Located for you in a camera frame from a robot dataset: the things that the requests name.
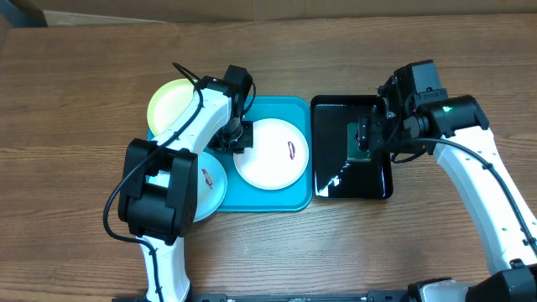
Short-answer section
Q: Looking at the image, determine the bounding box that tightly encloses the black water tray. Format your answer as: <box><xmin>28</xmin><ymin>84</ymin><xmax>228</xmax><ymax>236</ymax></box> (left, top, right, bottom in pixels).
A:
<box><xmin>310</xmin><ymin>95</ymin><xmax>394</xmax><ymax>200</ymax></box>

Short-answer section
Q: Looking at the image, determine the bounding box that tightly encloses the cardboard panel at back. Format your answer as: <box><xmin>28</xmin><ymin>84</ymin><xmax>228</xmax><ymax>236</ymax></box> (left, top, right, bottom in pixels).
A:
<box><xmin>32</xmin><ymin>0</ymin><xmax>536</xmax><ymax>23</ymax></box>

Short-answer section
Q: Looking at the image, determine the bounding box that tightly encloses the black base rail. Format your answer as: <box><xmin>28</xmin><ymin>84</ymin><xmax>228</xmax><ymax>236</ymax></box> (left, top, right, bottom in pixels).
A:
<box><xmin>112</xmin><ymin>289</ymin><xmax>420</xmax><ymax>302</ymax></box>

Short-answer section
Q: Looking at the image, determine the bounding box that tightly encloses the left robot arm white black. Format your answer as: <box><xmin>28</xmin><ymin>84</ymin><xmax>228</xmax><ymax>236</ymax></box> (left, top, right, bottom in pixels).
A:
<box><xmin>103</xmin><ymin>64</ymin><xmax>256</xmax><ymax>301</ymax></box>

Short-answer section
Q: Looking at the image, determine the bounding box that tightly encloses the yellow plate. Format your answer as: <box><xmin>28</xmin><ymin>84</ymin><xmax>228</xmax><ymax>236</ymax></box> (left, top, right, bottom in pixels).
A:
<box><xmin>147</xmin><ymin>79</ymin><xmax>194</xmax><ymax>136</ymax></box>

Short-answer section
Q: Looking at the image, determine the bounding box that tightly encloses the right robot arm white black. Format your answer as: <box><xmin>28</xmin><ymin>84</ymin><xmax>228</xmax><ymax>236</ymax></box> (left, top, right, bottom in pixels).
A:
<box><xmin>347</xmin><ymin>60</ymin><xmax>536</xmax><ymax>301</ymax></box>

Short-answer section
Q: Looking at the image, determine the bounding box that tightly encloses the white plate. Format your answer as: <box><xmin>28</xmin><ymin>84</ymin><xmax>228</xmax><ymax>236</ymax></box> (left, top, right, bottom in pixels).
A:
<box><xmin>233</xmin><ymin>118</ymin><xmax>310</xmax><ymax>190</ymax></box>

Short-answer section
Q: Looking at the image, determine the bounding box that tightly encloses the light blue plate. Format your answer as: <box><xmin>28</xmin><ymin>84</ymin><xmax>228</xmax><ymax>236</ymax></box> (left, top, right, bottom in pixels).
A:
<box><xmin>123</xmin><ymin>149</ymin><xmax>227</xmax><ymax>237</ymax></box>

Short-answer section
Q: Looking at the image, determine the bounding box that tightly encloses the teal plastic tray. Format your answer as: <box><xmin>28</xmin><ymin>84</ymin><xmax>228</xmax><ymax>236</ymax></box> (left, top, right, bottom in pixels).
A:
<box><xmin>205</xmin><ymin>96</ymin><xmax>313</xmax><ymax>212</ymax></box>

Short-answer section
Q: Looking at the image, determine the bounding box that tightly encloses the green yellow sponge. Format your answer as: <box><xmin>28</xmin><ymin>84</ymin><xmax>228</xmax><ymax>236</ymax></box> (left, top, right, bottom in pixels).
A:
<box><xmin>347</xmin><ymin>122</ymin><xmax>370</xmax><ymax>162</ymax></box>

